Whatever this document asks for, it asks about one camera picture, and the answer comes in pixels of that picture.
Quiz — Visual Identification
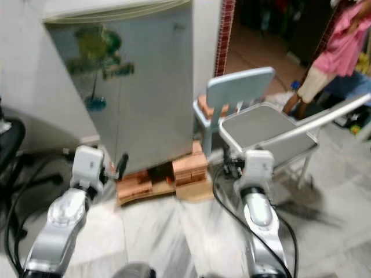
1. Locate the grey folding chair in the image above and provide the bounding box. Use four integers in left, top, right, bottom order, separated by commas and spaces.
218, 93, 371, 189

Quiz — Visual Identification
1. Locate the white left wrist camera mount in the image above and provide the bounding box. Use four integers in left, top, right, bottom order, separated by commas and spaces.
72, 145, 107, 193

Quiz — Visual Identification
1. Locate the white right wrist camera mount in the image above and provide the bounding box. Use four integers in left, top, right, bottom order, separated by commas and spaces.
238, 149, 275, 195

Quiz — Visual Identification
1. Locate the person in pink shirt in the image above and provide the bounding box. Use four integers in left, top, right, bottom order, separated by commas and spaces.
282, 0, 371, 116

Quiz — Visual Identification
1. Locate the red tiled pillar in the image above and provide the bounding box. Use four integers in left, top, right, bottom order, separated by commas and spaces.
214, 0, 237, 78

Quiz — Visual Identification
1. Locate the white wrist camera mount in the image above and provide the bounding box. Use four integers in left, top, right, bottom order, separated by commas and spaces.
72, 145, 107, 193
238, 149, 275, 195

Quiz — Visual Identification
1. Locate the light blue plastic chair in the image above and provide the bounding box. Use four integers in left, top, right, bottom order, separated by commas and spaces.
194, 67, 276, 158

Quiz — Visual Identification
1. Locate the silver small fridge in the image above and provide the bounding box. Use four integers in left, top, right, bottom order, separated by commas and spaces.
43, 0, 195, 174

